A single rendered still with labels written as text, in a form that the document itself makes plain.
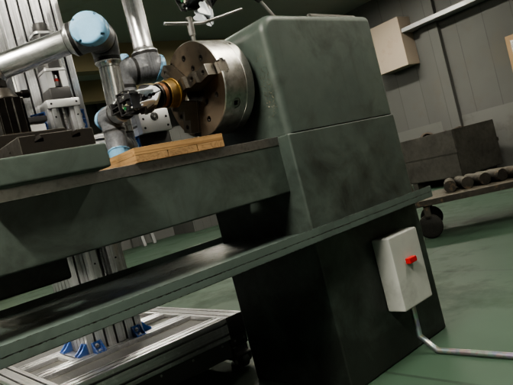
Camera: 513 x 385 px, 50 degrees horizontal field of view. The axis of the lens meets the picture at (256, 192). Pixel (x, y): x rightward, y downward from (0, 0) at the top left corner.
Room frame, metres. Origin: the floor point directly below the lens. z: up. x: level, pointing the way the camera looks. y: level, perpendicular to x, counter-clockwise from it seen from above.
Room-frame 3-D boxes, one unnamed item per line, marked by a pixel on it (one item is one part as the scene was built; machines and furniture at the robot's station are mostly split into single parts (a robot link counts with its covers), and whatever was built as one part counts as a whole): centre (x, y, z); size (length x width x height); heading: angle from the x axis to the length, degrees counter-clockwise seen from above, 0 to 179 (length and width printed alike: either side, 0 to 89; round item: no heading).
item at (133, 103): (1.78, 0.32, 1.08); 0.12 x 0.09 x 0.08; 41
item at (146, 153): (1.67, 0.29, 0.89); 0.36 x 0.30 x 0.04; 42
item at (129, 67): (2.36, 0.43, 1.33); 0.13 x 0.12 x 0.14; 121
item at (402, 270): (1.84, -0.55, 0.22); 0.42 x 0.18 x 0.44; 42
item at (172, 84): (1.76, 0.19, 1.08); 0.09 x 0.09 x 0.09; 43
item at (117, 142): (1.92, 0.42, 0.98); 0.11 x 0.08 x 0.11; 0
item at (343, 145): (2.14, -0.21, 0.43); 0.60 x 0.48 x 0.86; 132
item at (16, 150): (1.45, 0.56, 0.95); 0.43 x 0.18 x 0.04; 42
